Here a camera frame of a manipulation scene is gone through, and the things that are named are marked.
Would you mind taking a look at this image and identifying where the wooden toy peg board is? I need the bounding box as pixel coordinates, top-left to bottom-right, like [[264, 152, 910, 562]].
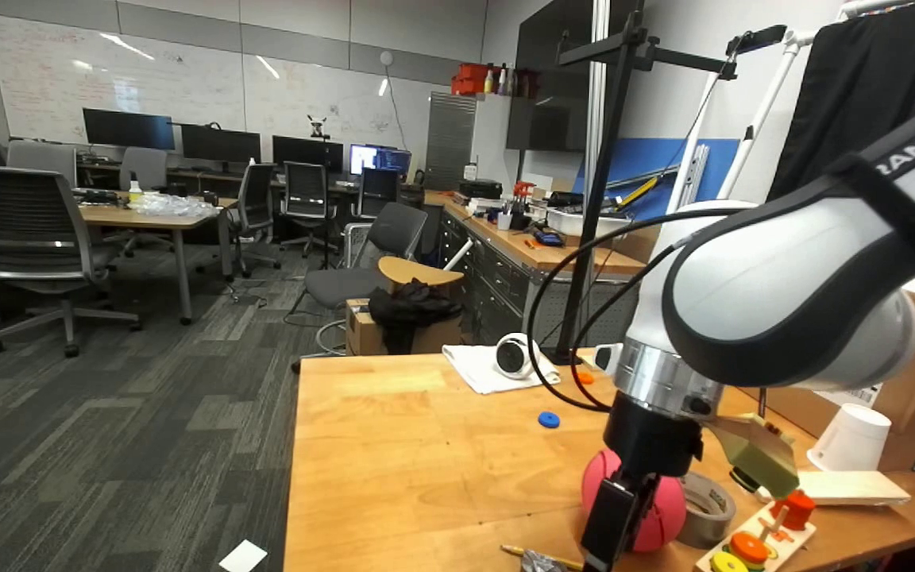
[[692, 497, 820, 572]]

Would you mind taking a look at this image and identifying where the orange toy ring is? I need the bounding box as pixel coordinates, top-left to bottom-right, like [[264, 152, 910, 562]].
[[726, 531, 772, 566]]

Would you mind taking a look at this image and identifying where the black wall screen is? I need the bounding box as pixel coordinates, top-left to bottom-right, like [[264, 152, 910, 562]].
[[505, 0, 594, 155]]

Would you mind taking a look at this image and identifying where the small cardboard box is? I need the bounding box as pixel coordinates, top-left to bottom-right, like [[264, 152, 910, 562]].
[[344, 297, 465, 359]]

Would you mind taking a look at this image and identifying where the grey tape roll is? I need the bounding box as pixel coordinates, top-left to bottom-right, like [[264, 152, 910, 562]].
[[677, 467, 741, 551]]

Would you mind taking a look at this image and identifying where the black bag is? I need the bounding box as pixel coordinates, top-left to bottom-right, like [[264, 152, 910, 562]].
[[364, 277, 471, 356]]

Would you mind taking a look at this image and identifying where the white paper pad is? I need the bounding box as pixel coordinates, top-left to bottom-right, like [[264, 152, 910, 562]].
[[437, 342, 565, 396]]

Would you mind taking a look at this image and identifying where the white plastic bin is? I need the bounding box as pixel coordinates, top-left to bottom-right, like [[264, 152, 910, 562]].
[[542, 204, 636, 243]]

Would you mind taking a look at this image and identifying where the yellow tool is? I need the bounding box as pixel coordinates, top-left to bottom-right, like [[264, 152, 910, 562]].
[[495, 541, 587, 572]]

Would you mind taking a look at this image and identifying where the white pole stand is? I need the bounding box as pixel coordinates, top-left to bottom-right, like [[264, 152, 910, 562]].
[[625, 23, 816, 349]]

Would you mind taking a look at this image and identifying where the black camera stand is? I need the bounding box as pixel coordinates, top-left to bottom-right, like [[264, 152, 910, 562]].
[[549, 8, 741, 369]]

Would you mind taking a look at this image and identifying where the red container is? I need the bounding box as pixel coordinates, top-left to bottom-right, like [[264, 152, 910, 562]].
[[448, 60, 492, 102]]

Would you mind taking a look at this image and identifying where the grey metal cabinet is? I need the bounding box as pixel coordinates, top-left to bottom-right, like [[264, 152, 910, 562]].
[[423, 88, 478, 194]]

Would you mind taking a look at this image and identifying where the wooden workbench with drawers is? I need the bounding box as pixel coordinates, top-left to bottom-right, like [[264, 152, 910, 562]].
[[423, 188, 648, 349]]

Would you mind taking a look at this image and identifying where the wall whiteboard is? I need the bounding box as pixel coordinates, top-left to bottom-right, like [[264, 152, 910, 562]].
[[0, 14, 423, 152]]

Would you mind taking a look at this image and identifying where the lit blue computer monitor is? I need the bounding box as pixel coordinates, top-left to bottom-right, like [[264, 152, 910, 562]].
[[346, 144, 414, 178]]

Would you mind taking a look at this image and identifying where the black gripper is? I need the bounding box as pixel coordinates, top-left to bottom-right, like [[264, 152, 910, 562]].
[[578, 390, 707, 572]]

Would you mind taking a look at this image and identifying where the white tape roll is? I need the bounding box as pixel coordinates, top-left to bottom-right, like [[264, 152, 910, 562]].
[[492, 331, 542, 386]]

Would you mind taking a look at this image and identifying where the olive wrist camera box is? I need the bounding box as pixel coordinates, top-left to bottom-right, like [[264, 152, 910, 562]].
[[716, 422, 802, 501]]

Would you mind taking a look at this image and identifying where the white flat board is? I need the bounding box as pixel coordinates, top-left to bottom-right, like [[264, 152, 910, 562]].
[[790, 467, 915, 509]]

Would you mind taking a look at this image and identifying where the red toy peg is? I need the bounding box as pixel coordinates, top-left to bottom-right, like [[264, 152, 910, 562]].
[[772, 485, 816, 534]]

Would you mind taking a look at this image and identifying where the black computer monitor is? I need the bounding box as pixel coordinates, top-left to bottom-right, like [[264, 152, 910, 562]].
[[179, 121, 264, 169], [270, 134, 346, 178], [78, 106, 179, 155]]

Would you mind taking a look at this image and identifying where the white paper sheet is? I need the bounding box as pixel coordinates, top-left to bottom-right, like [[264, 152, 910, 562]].
[[217, 538, 270, 572]]

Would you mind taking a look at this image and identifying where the white paper cup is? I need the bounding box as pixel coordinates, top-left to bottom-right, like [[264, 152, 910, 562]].
[[802, 401, 897, 475]]

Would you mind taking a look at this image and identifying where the large grey office chair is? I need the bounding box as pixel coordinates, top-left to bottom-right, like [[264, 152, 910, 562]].
[[0, 162, 145, 359]]

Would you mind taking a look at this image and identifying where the black office chair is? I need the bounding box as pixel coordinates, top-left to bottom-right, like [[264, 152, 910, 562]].
[[280, 158, 344, 266], [231, 158, 284, 280]]

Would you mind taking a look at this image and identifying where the wooden office desk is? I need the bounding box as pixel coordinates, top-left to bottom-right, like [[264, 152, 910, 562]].
[[74, 190, 242, 328]]

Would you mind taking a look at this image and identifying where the pink rubber ball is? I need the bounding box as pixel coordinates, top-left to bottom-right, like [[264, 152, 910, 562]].
[[578, 445, 689, 557]]

